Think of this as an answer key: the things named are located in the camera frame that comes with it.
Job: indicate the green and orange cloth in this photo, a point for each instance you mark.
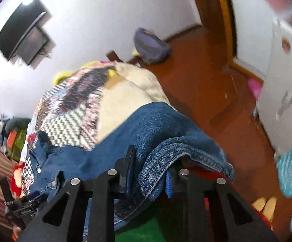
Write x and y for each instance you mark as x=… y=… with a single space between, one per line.
x=16 y=143

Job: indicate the black wall television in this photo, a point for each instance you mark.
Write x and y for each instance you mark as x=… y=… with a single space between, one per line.
x=20 y=25

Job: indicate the small black monitor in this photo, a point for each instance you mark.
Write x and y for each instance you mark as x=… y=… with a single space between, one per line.
x=34 y=46

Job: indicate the yellow pillow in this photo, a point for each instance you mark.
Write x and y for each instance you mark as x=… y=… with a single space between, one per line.
x=60 y=78

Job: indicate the yellow slipper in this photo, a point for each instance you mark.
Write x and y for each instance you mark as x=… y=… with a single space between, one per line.
x=258 y=204
x=270 y=206

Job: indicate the pink plastic object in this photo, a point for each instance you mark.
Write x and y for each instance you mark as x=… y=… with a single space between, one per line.
x=254 y=88

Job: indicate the white cabinet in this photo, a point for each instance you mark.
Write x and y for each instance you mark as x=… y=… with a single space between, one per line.
x=282 y=93

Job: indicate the purple grey backpack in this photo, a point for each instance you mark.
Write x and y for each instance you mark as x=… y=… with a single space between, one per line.
x=148 y=45

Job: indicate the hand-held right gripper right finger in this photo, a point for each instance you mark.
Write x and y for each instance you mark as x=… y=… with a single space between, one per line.
x=169 y=185

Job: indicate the patchwork patterned blanket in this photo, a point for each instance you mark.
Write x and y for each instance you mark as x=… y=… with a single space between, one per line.
x=68 y=123

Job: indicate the bright green cloth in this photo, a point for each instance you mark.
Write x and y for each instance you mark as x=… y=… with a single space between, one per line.
x=138 y=232

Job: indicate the blue denim jeans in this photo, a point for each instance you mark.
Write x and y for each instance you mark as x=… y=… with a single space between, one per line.
x=148 y=131

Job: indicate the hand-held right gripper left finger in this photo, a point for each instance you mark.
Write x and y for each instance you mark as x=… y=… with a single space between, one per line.
x=129 y=165

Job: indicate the cream bedsheet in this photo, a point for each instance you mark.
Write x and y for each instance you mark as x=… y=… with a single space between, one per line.
x=120 y=98

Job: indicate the red and yellow blanket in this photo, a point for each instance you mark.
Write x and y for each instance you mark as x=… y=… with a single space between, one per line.
x=16 y=179

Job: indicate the dark green cloth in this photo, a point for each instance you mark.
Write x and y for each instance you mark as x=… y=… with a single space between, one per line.
x=16 y=123

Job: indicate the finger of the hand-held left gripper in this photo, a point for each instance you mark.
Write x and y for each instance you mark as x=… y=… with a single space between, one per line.
x=36 y=196

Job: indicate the brown wooden door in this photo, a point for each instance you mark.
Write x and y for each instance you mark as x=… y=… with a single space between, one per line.
x=224 y=17

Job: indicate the wooden bed frame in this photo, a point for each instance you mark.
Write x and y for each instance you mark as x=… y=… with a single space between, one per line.
x=113 y=56

